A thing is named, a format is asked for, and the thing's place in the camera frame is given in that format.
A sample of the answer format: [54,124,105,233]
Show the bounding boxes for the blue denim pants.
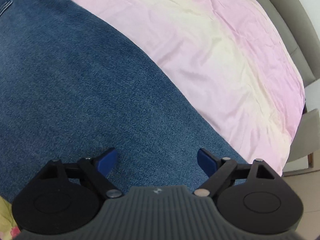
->
[1,0,243,201]

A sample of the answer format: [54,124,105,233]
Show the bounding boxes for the pink bed sheet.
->
[72,0,305,174]

